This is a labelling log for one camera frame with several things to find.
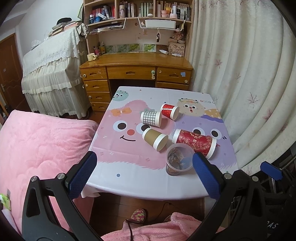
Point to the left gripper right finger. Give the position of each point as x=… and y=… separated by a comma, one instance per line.
x=250, y=218

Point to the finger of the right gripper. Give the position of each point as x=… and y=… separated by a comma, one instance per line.
x=271, y=170

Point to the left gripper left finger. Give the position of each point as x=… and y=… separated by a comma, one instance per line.
x=39, y=221

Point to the clear plastic patterned cup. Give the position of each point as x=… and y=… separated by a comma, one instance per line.
x=179, y=159

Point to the tall red paper cup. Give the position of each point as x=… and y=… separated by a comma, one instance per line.
x=199, y=143

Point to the brown paper cup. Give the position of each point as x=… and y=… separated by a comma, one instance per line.
x=155, y=139

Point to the small red paper cup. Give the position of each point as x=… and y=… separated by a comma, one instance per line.
x=170, y=111

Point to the grey checkered paper cup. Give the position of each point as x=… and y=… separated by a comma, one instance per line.
x=151, y=118

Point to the pink robe on lap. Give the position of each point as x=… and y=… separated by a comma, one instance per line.
x=178, y=227

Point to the pink blanket on bed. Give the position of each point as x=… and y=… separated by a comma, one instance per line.
x=34, y=144

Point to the cartoon printed tablecloth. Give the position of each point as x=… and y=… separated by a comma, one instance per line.
x=128, y=166

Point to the patterned slipper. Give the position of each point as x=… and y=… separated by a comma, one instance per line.
x=139, y=216

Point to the white floral curtain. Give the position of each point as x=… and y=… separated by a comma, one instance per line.
x=243, y=55

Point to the lace covered piano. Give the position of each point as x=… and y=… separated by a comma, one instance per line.
x=51, y=80

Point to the wooden desk with drawers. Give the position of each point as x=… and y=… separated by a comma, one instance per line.
x=102, y=77

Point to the brown wooden door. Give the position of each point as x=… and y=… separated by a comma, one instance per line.
x=11, y=75

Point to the cartoon cardboard box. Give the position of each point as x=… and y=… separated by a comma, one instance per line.
x=176, y=49

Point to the yellow mug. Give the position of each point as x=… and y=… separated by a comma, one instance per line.
x=91, y=57

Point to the white storage box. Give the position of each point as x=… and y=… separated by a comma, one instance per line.
x=161, y=24

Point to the wooden bookshelf hutch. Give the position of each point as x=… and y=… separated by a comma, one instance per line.
x=119, y=26

